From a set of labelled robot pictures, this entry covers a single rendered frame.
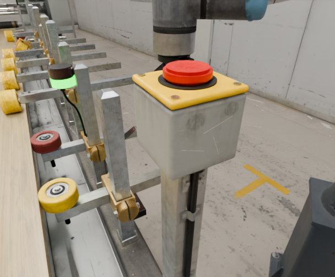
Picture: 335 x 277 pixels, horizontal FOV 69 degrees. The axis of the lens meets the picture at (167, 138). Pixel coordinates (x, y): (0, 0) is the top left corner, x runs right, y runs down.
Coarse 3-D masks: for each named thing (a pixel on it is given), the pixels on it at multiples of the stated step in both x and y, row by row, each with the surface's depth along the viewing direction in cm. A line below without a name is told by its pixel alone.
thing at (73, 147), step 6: (132, 126) 86; (102, 138) 80; (66, 144) 77; (72, 144) 77; (78, 144) 77; (84, 144) 78; (60, 150) 75; (66, 150) 76; (72, 150) 77; (78, 150) 78; (84, 150) 79; (42, 156) 73; (48, 156) 74; (54, 156) 74; (60, 156) 76
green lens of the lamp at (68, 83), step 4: (52, 80) 61; (56, 80) 60; (60, 80) 60; (64, 80) 61; (68, 80) 61; (72, 80) 62; (52, 84) 61; (56, 84) 61; (60, 84) 61; (64, 84) 61; (68, 84) 62; (72, 84) 63; (60, 88) 61
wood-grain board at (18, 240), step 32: (0, 32) 235; (0, 64) 140; (0, 128) 77; (0, 160) 63; (32, 160) 63; (0, 192) 53; (32, 192) 53; (0, 224) 46; (32, 224) 46; (0, 256) 41; (32, 256) 41
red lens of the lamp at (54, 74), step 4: (68, 68) 60; (72, 68) 62; (48, 72) 60; (52, 72) 59; (56, 72) 59; (60, 72) 59; (64, 72) 60; (68, 72) 60; (72, 72) 62; (52, 76) 60; (56, 76) 60; (60, 76) 60; (64, 76) 60; (68, 76) 61
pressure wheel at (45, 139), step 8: (32, 136) 72; (40, 136) 72; (48, 136) 72; (56, 136) 72; (32, 144) 69; (40, 144) 69; (48, 144) 69; (56, 144) 71; (40, 152) 70; (48, 152) 71
